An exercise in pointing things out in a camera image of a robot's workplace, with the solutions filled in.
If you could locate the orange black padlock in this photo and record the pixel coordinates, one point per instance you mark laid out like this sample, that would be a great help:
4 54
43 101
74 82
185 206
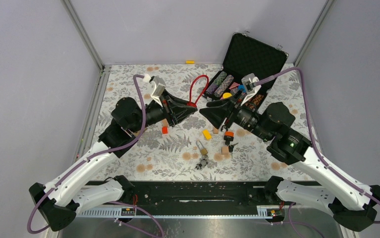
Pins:
228 137

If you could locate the tan wooden block far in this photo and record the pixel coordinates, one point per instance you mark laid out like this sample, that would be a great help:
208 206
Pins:
165 123

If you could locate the black poker chip case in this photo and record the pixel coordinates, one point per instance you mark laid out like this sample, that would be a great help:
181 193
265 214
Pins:
244 55

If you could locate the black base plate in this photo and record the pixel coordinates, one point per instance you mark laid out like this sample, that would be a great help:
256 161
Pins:
200 198

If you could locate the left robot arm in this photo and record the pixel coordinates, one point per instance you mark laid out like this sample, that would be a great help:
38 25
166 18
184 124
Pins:
60 200

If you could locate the red cube block left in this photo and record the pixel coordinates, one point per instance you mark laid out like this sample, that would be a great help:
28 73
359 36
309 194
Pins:
164 130

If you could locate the yellow rectangular block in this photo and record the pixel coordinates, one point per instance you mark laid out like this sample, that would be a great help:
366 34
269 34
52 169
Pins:
206 134

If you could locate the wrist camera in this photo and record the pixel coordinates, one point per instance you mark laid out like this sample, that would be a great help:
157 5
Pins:
249 82
158 85

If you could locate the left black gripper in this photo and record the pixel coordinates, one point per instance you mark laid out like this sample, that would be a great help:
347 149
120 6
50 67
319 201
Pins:
172 108

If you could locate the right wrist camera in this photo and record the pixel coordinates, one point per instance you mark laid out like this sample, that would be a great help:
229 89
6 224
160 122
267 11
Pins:
249 82

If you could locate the small brass padlock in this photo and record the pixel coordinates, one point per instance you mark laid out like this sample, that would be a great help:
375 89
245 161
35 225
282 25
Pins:
201 148

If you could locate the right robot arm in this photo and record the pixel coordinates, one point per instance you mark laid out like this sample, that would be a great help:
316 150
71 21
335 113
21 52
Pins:
350 202

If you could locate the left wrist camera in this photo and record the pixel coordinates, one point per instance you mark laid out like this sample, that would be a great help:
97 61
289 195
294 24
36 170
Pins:
158 85

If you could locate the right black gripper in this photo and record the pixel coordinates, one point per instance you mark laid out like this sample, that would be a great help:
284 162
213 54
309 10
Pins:
229 108

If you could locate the tan block near keys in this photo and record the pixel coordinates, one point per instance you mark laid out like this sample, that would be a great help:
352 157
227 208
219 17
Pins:
225 150

